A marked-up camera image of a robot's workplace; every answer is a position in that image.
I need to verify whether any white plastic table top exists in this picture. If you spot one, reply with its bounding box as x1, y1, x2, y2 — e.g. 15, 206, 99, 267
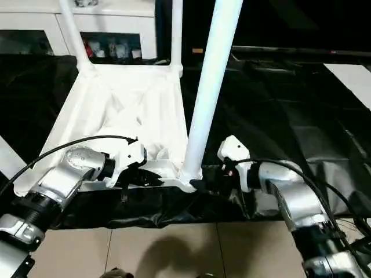
14, 63, 203, 195

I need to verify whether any white plastic table leg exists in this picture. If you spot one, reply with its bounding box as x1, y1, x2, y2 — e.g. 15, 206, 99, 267
179, 0, 244, 185
58, 0, 97, 75
0, 136, 27, 181
170, 0, 184, 76

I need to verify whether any black mat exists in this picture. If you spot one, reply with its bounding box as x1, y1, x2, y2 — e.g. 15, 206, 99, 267
0, 53, 371, 230

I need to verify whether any white flat board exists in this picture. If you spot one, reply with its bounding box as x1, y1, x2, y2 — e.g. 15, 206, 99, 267
322, 63, 371, 112

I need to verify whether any white cabinet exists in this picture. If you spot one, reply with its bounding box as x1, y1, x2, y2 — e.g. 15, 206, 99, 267
0, 0, 158, 60

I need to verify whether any grey object on cabinet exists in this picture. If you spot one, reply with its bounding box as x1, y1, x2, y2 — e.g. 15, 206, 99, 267
73, 0, 99, 8

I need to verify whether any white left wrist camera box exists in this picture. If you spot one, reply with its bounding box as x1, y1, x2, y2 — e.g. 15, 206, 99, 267
104, 139, 148, 189

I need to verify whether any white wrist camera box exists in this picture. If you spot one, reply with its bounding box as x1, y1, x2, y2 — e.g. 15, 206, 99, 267
104, 139, 148, 189
217, 136, 253, 192

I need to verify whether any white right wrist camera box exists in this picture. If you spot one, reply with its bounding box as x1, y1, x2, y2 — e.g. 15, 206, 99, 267
217, 136, 253, 192

